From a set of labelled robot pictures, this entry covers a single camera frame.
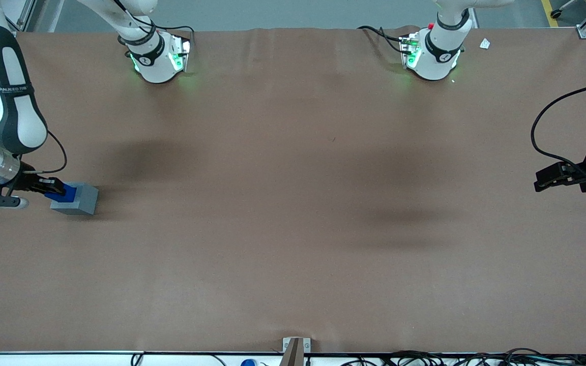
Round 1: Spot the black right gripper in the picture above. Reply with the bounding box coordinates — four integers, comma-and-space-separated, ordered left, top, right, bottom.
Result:
16, 165, 66, 198

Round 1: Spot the blue plastic part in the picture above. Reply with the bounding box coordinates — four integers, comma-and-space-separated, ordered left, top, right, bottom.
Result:
45, 183, 78, 203

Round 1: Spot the gray square base block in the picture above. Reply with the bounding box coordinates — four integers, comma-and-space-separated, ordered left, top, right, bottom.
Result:
50, 181, 100, 216

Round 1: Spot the black chair caster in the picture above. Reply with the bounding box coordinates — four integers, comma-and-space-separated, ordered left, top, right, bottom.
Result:
549, 0, 579, 20

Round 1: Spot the brown table cover sheet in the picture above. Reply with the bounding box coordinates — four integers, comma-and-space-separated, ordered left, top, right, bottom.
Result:
0, 26, 586, 355

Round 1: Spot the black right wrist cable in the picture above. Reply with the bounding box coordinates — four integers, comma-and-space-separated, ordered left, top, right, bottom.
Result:
22, 129, 68, 176

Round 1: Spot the long black left wrist cable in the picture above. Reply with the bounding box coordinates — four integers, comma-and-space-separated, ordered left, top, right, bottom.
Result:
530, 80, 586, 168

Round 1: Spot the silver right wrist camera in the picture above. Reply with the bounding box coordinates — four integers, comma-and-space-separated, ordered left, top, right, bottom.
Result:
0, 195, 31, 210

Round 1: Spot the black right base cable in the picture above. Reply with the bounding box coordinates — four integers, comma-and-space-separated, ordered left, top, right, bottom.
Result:
115, 0, 195, 51

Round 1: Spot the black base cable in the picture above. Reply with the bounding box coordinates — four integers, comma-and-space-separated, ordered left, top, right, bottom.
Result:
115, 0, 195, 51
357, 25, 414, 55

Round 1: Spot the black cable tangle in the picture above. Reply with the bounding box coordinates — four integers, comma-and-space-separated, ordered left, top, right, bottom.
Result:
341, 348, 586, 366

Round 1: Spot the black left base cable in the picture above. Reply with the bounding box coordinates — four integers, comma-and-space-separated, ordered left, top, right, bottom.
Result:
357, 25, 414, 55

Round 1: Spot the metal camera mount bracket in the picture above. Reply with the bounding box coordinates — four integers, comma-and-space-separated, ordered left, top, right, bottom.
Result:
282, 337, 312, 366

